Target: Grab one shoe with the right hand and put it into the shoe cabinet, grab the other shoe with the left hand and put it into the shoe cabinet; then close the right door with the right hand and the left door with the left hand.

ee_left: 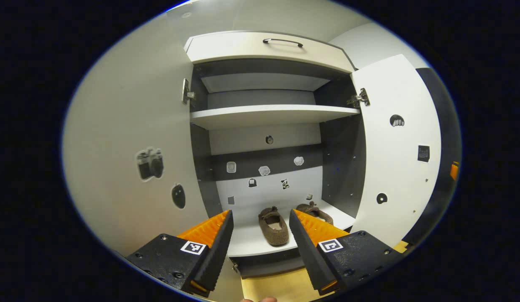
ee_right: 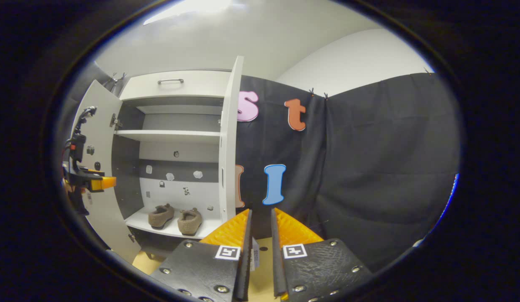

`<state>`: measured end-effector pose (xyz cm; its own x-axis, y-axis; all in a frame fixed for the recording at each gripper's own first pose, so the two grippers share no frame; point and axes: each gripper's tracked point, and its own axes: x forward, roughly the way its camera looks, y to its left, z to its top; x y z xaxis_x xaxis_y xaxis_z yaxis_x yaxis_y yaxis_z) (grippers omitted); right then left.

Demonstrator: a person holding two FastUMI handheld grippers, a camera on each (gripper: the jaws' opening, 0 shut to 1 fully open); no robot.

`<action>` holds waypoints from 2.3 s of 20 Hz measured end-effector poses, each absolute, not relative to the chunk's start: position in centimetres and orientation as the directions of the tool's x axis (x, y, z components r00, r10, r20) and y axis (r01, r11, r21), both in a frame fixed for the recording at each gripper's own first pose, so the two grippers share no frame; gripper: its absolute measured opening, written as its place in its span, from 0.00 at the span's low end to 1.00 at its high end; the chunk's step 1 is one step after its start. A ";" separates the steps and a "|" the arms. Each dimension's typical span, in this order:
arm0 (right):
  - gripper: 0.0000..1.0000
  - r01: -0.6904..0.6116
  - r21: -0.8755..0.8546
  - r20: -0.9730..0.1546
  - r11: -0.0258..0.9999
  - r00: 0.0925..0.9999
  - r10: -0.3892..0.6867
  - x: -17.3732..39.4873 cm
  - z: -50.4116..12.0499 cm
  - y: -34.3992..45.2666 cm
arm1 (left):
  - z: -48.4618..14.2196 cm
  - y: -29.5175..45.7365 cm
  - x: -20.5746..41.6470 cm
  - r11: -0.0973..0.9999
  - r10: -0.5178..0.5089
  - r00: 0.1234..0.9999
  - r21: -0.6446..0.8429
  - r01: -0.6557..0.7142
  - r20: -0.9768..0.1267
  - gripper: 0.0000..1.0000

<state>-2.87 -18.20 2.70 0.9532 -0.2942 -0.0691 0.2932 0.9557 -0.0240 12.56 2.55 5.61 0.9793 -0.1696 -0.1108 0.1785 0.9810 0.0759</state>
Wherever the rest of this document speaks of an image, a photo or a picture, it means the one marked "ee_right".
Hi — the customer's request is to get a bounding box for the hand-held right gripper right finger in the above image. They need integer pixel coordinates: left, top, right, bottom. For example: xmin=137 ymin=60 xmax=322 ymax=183
xmin=270 ymin=208 xmax=374 ymax=302

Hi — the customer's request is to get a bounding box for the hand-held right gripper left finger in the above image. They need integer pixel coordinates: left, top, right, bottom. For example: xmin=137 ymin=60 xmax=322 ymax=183
xmin=151 ymin=208 xmax=254 ymax=302

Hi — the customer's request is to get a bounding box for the white shoe cabinet door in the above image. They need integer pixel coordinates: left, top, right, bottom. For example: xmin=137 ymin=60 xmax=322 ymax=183
xmin=71 ymin=80 xmax=143 ymax=265
xmin=218 ymin=55 xmax=245 ymax=223

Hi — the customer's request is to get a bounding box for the brown fuzzy shoe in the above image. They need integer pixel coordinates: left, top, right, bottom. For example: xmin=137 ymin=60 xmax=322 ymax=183
xmin=148 ymin=203 xmax=175 ymax=230
xmin=177 ymin=208 xmax=203 ymax=236

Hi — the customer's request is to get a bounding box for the white shoe cabinet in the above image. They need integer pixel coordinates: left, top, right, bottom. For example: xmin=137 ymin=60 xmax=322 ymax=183
xmin=111 ymin=69 xmax=233 ymax=256

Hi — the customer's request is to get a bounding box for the white cabinet shelf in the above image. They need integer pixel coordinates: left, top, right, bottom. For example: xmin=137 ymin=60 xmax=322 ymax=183
xmin=114 ymin=129 xmax=222 ymax=145

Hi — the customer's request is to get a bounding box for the white cabinet drawer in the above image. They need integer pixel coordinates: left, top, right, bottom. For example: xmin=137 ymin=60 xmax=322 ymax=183
xmin=119 ymin=70 xmax=233 ymax=101

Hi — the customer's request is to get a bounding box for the black backdrop cloth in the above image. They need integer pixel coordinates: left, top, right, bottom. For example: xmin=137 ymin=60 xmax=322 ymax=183
xmin=54 ymin=59 xmax=462 ymax=273

